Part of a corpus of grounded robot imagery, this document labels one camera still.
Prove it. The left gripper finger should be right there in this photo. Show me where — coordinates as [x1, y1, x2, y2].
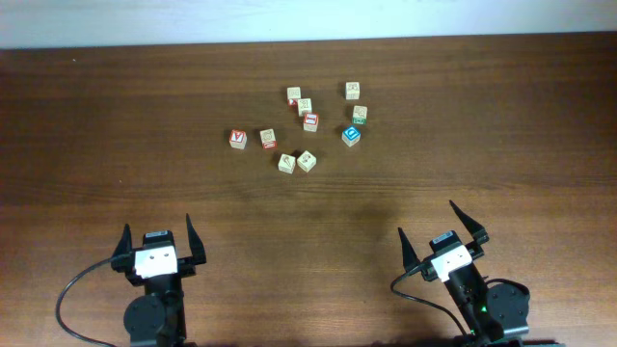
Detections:
[186, 214, 206, 263]
[112, 224, 132, 257]

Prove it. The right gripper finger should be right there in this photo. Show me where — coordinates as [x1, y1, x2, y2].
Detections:
[449, 200, 489, 243]
[397, 227, 420, 271]

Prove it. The wooden picture block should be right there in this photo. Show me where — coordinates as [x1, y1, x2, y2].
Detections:
[297, 150, 317, 173]
[278, 153, 296, 174]

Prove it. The blue letter D block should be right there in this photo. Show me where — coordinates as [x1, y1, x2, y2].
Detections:
[341, 126, 362, 147]

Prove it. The green letter R block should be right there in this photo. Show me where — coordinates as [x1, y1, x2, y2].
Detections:
[352, 105, 367, 124]

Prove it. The red letter I block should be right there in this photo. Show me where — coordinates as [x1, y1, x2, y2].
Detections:
[303, 113, 319, 132]

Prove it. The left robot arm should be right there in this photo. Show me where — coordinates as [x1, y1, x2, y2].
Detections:
[111, 218, 206, 347]

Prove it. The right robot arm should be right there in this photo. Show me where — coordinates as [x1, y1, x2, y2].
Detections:
[390, 202, 530, 346]

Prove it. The red letter A block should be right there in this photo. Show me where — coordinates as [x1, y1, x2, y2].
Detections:
[229, 129, 247, 149]

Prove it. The snail picture block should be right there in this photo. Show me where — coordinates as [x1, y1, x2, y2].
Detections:
[259, 128, 278, 149]

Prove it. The letter K block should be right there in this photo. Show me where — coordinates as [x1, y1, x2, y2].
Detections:
[297, 98, 312, 117]

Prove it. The far right wooden block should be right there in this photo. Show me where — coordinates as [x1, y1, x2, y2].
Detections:
[345, 82, 361, 100]

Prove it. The letter E block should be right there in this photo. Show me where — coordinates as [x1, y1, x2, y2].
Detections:
[286, 87, 302, 106]

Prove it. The left black cable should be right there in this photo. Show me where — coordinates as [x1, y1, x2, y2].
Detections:
[55, 256, 121, 347]

